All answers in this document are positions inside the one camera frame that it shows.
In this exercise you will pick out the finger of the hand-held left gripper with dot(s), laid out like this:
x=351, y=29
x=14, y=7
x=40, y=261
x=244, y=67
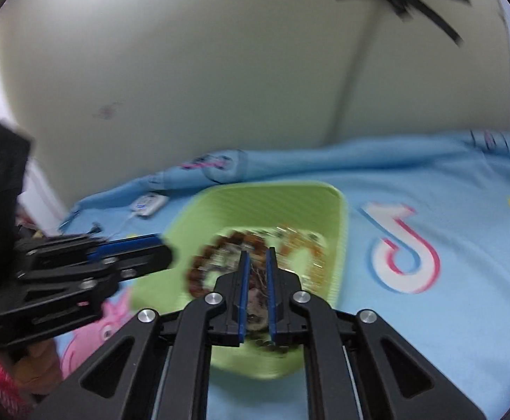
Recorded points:
x=123, y=241
x=141, y=260

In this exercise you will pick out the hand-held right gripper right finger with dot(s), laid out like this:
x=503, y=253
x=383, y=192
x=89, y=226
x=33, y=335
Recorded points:
x=272, y=288

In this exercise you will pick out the person's left hand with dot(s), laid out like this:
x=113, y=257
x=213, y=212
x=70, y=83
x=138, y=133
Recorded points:
x=40, y=367

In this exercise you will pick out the white charger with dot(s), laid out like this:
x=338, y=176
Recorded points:
x=150, y=204

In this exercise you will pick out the printed cartoon blanket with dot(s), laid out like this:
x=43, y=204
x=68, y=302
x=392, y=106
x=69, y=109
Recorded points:
x=434, y=210

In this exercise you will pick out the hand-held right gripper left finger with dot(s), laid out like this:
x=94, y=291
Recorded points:
x=244, y=288

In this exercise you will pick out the green plastic tray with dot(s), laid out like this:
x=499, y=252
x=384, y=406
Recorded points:
x=237, y=205

